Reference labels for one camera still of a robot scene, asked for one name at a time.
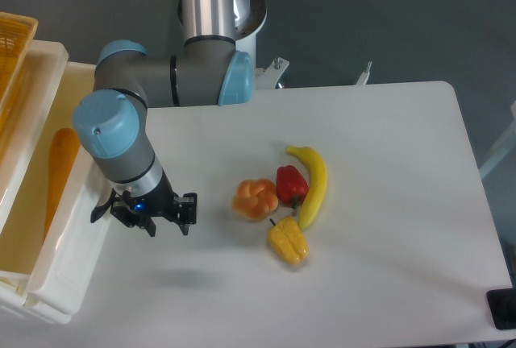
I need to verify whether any long orange vegetable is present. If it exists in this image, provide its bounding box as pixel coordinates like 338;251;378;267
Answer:
43;127;80;241

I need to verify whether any yellow banana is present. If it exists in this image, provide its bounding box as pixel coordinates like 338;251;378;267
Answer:
285;146;328;230

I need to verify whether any yellow bell pepper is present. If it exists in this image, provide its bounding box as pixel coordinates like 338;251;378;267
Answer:
267;216;310;265

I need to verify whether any black drawer handle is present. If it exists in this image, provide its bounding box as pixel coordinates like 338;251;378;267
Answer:
90;188;114;223

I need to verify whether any red bell pepper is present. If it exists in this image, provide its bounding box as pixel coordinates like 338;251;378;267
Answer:
276;165;309;209

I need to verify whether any white top drawer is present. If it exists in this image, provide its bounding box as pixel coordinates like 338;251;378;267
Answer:
1;62;110;324

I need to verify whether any white table bracket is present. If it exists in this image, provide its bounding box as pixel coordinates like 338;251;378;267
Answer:
356;61;372;85

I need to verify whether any black device at table edge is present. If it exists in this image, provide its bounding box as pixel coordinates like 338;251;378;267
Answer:
486;288;515;330

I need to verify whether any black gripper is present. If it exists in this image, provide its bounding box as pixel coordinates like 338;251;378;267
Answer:
110;166;198;237

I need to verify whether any white frame at right edge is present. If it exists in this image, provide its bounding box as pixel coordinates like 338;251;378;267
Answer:
479;102;515;180

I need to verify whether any orange braided bread roll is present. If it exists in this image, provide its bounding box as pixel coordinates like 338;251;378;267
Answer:
231;179;279;222

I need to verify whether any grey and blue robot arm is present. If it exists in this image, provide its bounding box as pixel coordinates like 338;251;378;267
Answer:
73;0;255;235

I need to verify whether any yellow plastic basket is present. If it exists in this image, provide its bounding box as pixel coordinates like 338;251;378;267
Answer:
1;12;39;129

